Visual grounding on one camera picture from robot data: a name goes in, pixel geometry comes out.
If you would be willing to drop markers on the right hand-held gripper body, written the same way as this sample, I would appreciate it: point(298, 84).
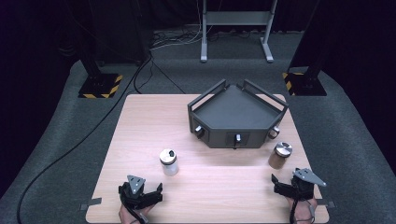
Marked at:
point(306, 178)

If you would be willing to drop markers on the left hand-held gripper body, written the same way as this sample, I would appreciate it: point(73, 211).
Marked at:
point(136, 184)

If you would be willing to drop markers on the brown jar with metal lid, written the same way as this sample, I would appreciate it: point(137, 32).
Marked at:
point(277, 158)

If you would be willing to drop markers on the white jar with metal lid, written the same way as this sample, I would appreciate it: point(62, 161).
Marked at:
point(169, 165)

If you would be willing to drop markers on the dark grey corner rack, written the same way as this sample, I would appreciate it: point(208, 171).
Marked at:
point(235, 110)

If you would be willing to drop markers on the person's left hand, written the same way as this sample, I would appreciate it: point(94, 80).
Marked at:
point(126, 216)

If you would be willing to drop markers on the person's right hand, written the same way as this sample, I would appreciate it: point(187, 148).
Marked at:
point(303, 211)

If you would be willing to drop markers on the grey tape tab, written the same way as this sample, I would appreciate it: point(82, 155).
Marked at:
point(328, 204)
point(91, 203)

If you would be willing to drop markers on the black stand with striped base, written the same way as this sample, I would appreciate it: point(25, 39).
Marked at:
point(101, 85)
point(306, 84)

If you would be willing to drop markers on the grey metal stand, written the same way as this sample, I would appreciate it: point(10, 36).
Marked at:
point(236, 18)

